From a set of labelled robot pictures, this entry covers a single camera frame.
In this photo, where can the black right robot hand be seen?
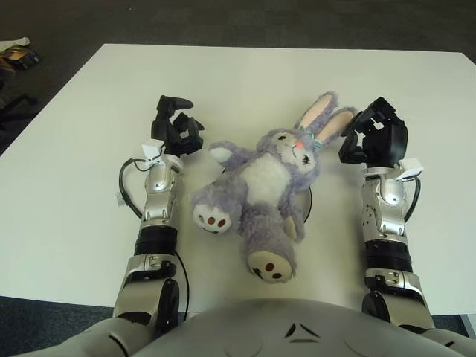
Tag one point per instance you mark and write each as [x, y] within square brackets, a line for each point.
[386, 141]

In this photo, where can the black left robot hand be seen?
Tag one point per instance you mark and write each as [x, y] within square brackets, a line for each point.
[175, 134]

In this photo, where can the purple plush bunny doll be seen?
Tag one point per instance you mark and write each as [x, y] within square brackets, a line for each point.
[260, 182]

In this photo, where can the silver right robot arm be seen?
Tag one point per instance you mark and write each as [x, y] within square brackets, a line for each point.
[386, 223]

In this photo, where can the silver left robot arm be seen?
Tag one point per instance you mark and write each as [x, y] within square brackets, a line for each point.
[156, 208]

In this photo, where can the white plate with black rim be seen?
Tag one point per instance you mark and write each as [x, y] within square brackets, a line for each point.
[308, 204]

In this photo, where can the black floor object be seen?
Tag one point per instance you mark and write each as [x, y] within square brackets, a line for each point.
[18, 102]

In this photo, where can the items on floor corner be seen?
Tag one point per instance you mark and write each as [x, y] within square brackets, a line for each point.
[22, 59]

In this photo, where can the white paper scrap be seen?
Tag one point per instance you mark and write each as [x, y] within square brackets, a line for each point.
[15, 42]

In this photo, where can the white table leg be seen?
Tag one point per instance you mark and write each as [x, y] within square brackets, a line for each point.
[469, 325]

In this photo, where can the grey robot torso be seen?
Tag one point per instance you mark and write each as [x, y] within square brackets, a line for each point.
[260, 334]

